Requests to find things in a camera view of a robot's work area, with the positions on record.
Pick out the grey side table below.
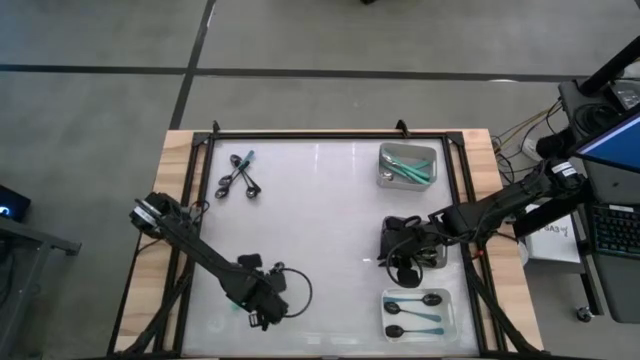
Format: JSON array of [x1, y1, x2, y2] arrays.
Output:
[[0, 214, 84, 360]]

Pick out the black keyboard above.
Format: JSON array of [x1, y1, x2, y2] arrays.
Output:
[[589, 202, 640, 260]]

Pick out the dark grey plastic bin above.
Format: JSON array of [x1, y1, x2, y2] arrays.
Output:
[[378, 215, 450, 270]]

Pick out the black right camera cable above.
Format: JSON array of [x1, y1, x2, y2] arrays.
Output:
[[383, 233, 425, 290]]

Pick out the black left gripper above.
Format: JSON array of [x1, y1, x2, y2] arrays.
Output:
[[227, 267, 290, 330]]

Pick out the black camera cable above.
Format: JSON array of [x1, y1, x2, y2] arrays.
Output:
[[383, 233, 425, 290], [279, 266, 314, 320]]

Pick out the small black labelled box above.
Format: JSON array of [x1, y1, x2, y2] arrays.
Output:
[[608, 78, 640, 112]]

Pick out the black left camera cable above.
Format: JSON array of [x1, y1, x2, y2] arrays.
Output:
[[279, 266, 314, 320]]

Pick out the bundle of floor cables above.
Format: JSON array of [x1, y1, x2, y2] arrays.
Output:
[[492, 99, 551, 186]]

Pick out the black aluminium table frame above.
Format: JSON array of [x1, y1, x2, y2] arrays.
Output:
[[107, 119, 546, 359]]

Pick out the white paper box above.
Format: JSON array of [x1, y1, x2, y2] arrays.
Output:
[[522, 207, 584, 265]]

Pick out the black slanted pole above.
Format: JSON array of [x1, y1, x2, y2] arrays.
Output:
[[578, 34, 640, 97]]

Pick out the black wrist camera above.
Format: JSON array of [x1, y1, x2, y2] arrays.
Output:
[[397, 268, 422, 290], [268, 262, 289, 292]]

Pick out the monitor with blue screen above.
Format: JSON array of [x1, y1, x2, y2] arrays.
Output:
[[567, 107, 640, 175]]

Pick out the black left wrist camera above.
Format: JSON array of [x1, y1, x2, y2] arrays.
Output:
[[268, 262, 289, 292]]

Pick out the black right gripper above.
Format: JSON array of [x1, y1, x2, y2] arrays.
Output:
[[378, 217, 444, 266]]

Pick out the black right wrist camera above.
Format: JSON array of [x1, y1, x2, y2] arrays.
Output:
[[397, 268, 422, 290]]

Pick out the black device with blue light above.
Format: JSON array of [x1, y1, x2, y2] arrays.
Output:
[[0, 183, 32, 224]]

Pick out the white plastic bin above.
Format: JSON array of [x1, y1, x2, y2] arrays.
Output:
[[382, 287, 460, 345]]

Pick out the dark grey equipment cart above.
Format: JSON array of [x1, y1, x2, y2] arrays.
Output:
[[557, 77, 640, 325]]

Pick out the light grey plastic bin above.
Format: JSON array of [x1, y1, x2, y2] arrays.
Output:
[[377, 142, 440, 193]]

